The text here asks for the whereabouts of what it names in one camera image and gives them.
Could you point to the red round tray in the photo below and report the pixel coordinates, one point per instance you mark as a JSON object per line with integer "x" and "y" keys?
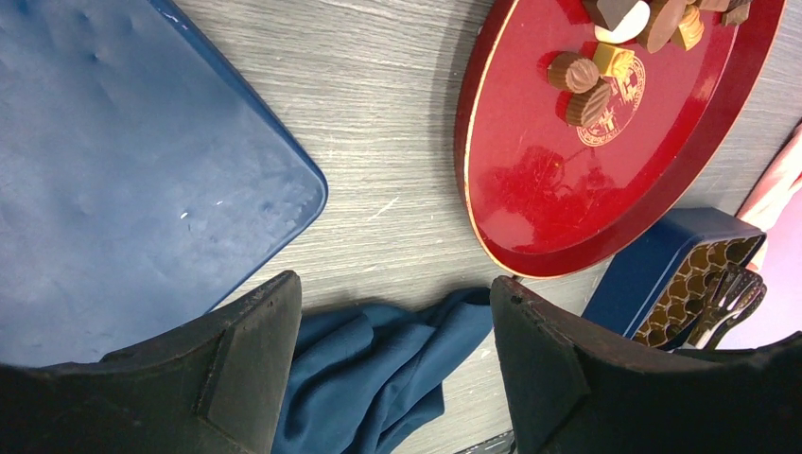
{"x": 546, "y": 199}

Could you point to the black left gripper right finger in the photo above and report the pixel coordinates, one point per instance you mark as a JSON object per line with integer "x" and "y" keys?
{"x": 575, "y": 387}

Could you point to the yellow square chocolate piece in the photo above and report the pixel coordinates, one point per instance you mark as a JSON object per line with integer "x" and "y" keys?
{"x": 613, "y": 61}

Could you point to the blue chocolate tin box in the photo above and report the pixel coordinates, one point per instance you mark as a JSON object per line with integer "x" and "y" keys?
{"x": 653, "y": 290}

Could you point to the dark blue cloth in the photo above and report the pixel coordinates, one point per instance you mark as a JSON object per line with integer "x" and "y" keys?
{"x": 364, "y": 378}

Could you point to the blue tin lid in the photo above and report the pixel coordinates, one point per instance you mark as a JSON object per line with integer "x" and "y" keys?
{"x": 143, "y": 179}

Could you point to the white oval chocolate piece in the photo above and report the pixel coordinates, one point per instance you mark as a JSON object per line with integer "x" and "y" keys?
{"x": 629, "y": 27}

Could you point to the brown ridged chocolate piece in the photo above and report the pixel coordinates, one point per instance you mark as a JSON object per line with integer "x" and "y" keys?
{"x": 585, "y": 109}
{"x": 572, "y": 72}

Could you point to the salmon pink cloth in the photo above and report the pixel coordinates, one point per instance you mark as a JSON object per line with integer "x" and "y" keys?
{"x": 772, "y": 192}

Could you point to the clear plastic metal tongs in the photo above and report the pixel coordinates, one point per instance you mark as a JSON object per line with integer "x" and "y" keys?
{"x": 733, "y": 295}

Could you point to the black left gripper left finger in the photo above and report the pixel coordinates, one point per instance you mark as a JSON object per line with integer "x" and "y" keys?
{"x": 213, "y": 385}

